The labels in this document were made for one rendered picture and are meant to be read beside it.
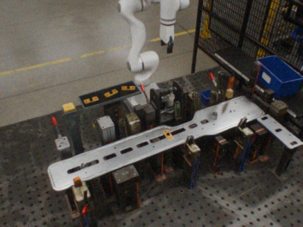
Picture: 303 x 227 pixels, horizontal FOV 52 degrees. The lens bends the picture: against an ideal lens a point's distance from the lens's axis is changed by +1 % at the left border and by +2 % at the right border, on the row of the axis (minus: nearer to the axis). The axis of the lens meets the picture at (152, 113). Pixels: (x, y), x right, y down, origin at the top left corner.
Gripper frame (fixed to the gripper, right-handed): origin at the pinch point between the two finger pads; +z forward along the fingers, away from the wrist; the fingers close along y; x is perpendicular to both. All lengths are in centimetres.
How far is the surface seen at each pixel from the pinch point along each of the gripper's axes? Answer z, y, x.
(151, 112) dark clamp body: 37.1, 9.7, -12.6
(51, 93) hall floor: 145, -181, -72
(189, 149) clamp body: 41, 42, -2
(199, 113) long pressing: 44, 14, 20
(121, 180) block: 42, 49, -43
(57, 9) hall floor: 144, -429, -31
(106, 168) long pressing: 45, 37, -48
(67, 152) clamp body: 44, 19, -66
